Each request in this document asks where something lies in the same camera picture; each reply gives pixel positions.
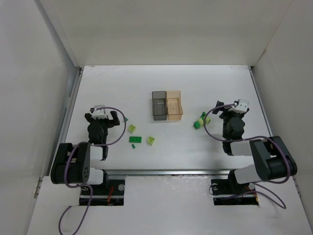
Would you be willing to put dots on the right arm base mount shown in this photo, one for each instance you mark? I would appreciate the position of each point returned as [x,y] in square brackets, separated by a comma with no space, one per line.
[232,193]

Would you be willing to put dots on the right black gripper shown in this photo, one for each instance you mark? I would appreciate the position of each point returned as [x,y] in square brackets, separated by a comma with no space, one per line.
[220,109]

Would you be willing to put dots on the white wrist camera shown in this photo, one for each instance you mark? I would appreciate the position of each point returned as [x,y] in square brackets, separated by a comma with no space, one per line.
[98,112]
[240,106]

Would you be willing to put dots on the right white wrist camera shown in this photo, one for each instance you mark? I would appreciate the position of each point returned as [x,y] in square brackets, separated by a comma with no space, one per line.
[240,106]

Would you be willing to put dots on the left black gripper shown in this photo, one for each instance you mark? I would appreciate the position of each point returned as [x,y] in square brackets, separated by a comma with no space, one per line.
[113,119]

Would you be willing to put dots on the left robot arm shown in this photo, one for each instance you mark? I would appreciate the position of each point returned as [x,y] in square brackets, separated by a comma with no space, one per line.
[72,162]

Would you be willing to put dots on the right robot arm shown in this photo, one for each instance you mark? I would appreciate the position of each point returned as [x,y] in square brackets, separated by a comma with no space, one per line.
[271,158]

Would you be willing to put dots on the grey transparent container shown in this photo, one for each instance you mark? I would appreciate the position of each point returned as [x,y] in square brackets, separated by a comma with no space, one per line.
[159,105]

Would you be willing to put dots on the lime lego brick left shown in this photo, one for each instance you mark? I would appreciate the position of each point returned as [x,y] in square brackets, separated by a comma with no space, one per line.
[131,128]

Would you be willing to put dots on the aluminium rail front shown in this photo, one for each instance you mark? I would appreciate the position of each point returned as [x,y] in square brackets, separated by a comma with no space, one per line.
[166,172]

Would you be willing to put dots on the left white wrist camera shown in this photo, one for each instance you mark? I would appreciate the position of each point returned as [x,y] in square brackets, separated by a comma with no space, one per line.
[98,112]

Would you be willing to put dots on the lime lego brick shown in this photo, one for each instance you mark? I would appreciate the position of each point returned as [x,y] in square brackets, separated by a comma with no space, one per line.
[150,140]
[131,128]

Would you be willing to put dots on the orange transparent container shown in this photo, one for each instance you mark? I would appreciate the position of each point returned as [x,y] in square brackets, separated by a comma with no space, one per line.
[174,107]

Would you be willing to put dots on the dark green flat lego plate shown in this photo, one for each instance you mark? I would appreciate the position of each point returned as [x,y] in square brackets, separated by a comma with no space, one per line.
[135,139]

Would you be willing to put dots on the green and lime lego stack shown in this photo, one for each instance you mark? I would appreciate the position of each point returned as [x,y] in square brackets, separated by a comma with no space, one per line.
[201,121]

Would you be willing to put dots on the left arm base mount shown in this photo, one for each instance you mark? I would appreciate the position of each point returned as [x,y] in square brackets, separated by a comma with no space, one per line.
[110,192]

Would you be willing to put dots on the lime lego brick right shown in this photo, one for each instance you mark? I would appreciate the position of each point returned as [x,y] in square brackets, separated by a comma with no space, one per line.
[150,140]

